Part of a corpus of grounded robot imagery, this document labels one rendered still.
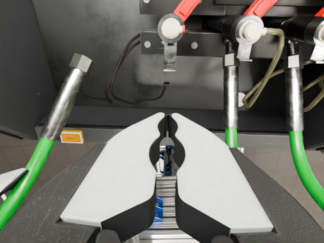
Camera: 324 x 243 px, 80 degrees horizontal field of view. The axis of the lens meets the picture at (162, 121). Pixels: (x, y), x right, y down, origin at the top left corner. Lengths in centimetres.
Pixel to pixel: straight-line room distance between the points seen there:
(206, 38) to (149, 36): 9
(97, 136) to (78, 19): 27
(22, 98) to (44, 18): 19
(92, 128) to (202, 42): 30
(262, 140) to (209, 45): 26
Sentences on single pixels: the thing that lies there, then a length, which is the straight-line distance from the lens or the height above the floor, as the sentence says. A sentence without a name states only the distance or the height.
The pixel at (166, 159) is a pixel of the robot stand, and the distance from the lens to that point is 131.
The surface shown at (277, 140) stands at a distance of 52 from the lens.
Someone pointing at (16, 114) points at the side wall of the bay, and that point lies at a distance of 50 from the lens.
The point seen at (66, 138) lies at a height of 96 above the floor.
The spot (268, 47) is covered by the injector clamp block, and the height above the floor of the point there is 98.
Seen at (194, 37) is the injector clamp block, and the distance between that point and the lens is 35.
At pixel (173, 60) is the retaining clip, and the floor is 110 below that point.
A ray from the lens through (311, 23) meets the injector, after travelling 28.
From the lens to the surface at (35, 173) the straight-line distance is 24.
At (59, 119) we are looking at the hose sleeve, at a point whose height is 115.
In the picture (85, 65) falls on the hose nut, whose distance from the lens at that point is 23.
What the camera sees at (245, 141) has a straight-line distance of 49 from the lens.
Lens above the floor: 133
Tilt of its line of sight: 61 degrees down
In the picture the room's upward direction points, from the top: 175 degrees counter-clockwise
